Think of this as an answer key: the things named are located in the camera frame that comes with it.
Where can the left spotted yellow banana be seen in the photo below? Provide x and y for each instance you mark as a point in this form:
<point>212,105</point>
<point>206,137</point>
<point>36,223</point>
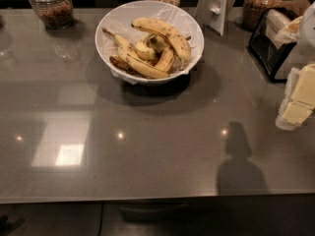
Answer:
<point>121,41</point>

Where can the right inner yellow banana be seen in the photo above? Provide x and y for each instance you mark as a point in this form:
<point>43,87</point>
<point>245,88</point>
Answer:
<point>166,59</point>

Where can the right glass cereal jar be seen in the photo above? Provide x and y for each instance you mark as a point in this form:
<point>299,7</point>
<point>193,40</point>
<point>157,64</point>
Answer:
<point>252,11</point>

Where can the dark bruised small banana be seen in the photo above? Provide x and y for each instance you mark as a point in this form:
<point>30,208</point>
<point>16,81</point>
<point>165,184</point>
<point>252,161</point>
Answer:
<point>117,62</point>

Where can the large top yellow banana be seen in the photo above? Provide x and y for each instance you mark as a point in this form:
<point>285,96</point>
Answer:
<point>169,33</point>

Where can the front long yellow banana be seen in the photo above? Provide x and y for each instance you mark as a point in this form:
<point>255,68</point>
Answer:
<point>140,66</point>

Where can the brown paper bag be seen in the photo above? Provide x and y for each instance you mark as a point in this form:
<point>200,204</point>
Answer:
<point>298,7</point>

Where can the white bowl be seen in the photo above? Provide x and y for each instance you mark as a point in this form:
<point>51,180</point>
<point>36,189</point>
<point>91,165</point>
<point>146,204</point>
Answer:
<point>113,20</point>

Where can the middle short yellow banana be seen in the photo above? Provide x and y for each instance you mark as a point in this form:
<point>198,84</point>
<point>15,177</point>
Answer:
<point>143,50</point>

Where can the black wire holder rack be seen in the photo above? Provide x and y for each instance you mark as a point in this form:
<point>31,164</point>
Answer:
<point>270,53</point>

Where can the white stand panel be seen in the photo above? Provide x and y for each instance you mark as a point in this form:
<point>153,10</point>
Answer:
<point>212,13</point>

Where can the left glass cereal jar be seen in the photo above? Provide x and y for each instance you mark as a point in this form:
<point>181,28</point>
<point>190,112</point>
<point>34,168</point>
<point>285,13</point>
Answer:
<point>55,14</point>

